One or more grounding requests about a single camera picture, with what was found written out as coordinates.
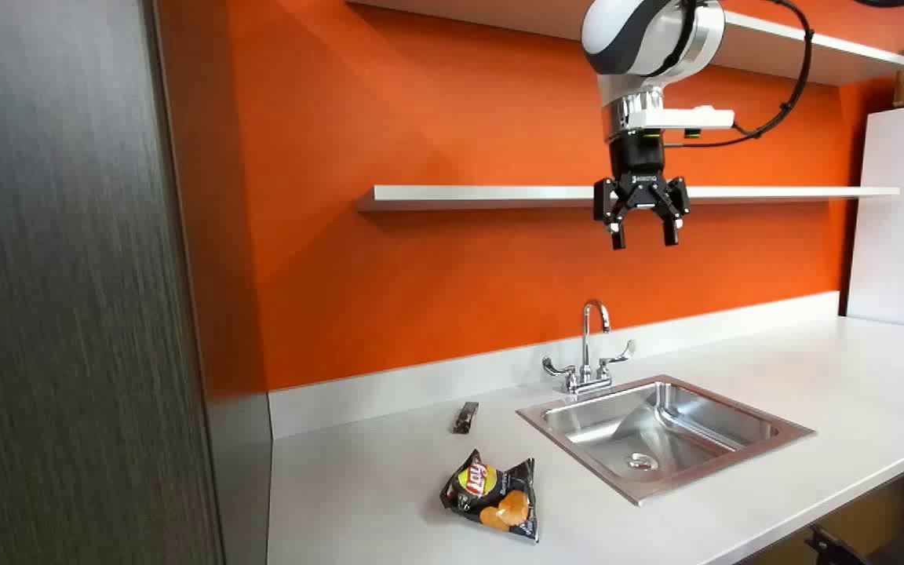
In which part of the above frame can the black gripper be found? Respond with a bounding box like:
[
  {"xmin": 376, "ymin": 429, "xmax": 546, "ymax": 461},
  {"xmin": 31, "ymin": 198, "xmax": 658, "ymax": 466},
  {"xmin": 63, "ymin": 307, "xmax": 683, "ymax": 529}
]
[{"xmin": 594, "ymin": 128, "xmax": 687, "ymax": 250}]

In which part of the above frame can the black Lays chips bag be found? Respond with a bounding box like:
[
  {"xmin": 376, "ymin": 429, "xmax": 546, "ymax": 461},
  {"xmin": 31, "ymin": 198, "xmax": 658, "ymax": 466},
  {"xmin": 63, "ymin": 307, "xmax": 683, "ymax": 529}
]
[{"xmin": 439, "ymin": 452, "xmax": 540, "ymax": 538}]

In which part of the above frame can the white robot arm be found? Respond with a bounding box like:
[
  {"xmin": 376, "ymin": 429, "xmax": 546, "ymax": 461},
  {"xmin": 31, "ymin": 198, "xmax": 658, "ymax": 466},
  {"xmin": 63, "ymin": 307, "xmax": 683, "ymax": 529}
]
[{"xmin": 580, "ymin": 0, "xmax": 735, "ymax": 249}]

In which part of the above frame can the chrome faucet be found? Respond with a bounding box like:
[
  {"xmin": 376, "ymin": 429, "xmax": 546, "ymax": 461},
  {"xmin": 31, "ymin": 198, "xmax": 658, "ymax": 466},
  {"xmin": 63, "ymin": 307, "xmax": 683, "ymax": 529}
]
[{"xmin": 540, "ymin": 299, "xmax": 639, "ymax": 391}]

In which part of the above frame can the stainless steel sink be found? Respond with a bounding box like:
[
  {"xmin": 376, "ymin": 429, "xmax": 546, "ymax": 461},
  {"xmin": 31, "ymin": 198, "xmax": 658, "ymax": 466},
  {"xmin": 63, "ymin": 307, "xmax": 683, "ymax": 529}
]
[{"xmin": 520, "ymin": 374, "xmax": 810, "ymax": 504}]

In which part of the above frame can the dark wood cabinet panel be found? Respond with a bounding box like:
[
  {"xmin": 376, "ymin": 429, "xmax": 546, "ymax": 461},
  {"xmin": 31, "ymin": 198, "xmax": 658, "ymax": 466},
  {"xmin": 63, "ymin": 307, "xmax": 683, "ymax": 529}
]
[{"xmin": 0, "ymin": 0, "xmax": 222, "ymax": 565}]

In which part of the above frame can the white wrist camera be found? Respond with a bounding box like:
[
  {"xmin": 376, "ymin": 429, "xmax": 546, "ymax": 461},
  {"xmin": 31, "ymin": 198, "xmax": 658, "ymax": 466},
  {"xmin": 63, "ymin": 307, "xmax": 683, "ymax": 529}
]
[{"xmin": 645, "ymin": 106, "xmax": 735, "ymax": 132}]

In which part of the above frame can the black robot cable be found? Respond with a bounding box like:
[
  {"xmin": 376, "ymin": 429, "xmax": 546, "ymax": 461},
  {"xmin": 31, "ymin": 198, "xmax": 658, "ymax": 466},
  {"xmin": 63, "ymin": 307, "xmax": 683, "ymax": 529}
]
[{"xmin": 662, "ymin": 0, "xmax": 817, "ymax": 151}]

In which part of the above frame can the white lower wall shelf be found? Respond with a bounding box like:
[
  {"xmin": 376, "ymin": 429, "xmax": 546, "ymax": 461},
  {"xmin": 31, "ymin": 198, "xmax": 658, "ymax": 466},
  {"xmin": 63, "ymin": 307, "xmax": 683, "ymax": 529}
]
[{"xmin": 359, "ymin": 184, "xmax": 901, "ymax": 210}]

